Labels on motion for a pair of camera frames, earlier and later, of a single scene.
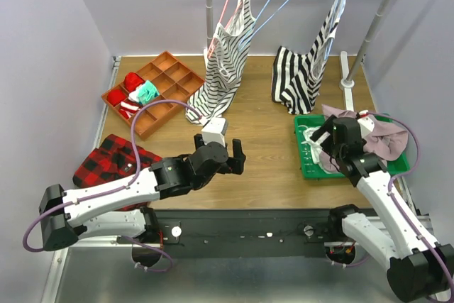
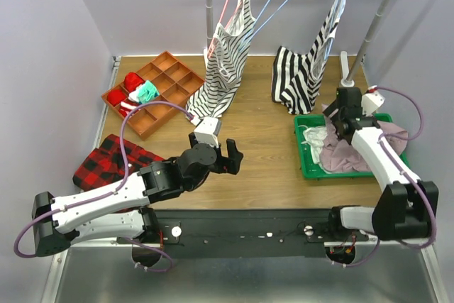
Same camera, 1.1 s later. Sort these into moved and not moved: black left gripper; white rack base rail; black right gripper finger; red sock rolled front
Moved: black right gripper finger
Not moved: red sock rolled front; black left gripper; white rack base rail
